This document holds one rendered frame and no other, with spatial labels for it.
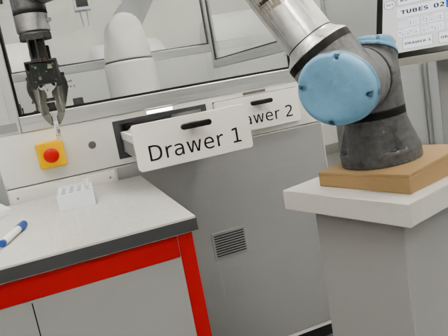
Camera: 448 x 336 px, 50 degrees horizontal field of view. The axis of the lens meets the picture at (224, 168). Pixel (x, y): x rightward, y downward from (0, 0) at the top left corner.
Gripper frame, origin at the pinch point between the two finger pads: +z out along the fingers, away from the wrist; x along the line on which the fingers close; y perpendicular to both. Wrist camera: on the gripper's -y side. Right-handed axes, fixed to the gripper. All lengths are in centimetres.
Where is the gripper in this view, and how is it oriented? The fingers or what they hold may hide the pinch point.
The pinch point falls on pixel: (55, 119)
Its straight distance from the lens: 125.5
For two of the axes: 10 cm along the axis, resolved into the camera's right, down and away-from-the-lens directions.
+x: 9.4, -2.1, 2.5
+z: 1.7, 9.7, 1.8
